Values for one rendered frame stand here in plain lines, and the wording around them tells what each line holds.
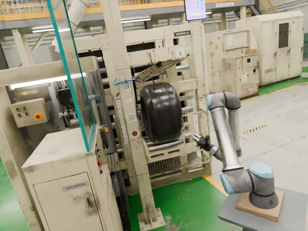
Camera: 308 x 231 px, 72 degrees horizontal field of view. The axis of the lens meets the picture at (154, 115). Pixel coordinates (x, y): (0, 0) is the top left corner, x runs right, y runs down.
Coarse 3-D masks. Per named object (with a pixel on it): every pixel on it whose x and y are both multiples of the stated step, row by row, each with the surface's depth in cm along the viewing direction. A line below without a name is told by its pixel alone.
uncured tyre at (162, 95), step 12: (156, 84) 196; (168, 84) 195; (144, 96) 188; (156, 96) 183; (168, 96) 183; (144, 108) 230; (156, 108) 179; (168, 108) 180; (180, 108) 184; (144, 120) 226; (156, 120) 179; (168, 120) 181; (180, 120) 184; (156, 132) 184; (168, 132) 186; (180, 132) 191
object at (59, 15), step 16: (48, 0) 101; (64, 0) 148; (64, 16) 137; (64, 32) 125; (64, 48) 114; (64, 64) 109; (80, 64) 162; (80, 80) 149; (80, 96) 134; (80, 112) 122
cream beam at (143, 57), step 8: (160, 48) 210; (168, 48) 211; (176, 48) 213; (184, 48) 215; (128, 56) 205; (136, 56) 207; (144, 56) 209; (152, 56) 210; (160, 56) 212; (168, 56) 213; (136, 64) 209; (144, 64) 211
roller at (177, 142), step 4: (176, 140) 204; (180, 140) 204; (160, 144) 201; (164, 144) 201; (168, 144) 201; (172, 144) 202; (176, 144) 203; (148, 148) 199; (152, 148) 199; (156, 148) 200; (160, 148) 202
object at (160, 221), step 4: (160, 212) 243; (140, 216) 242; (160, 216) 237; (160, 220) 232; (140, 224) 231; (144, 224) 230; (148, 224) 229; (156, 224) 228; (160, 224) 227; (164, 224) 226; (140, 228) 225; (144, 228) 225; (148, 228) 224; (152, 228) 223
